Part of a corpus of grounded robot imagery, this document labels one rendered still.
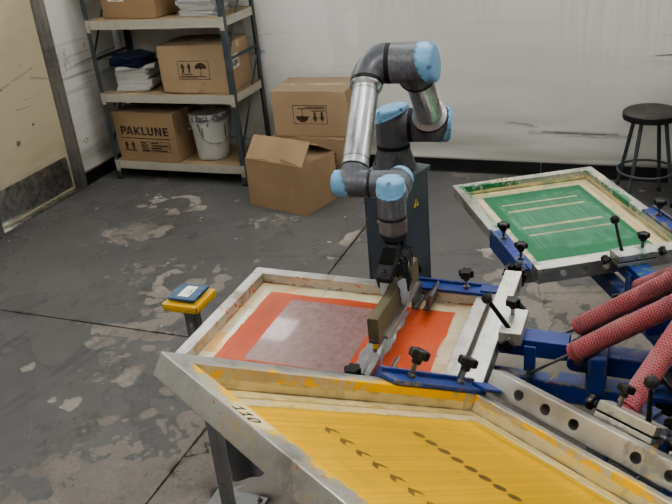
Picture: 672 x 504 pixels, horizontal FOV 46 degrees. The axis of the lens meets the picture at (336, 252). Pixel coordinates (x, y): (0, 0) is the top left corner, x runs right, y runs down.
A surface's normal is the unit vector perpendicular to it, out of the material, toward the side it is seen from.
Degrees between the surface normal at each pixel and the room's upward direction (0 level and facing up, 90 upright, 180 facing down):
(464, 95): 90
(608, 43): 90
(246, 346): 0
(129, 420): 0
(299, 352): 0
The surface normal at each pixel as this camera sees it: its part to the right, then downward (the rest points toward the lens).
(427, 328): -0.08, -0.90
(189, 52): -0.31, 0.44
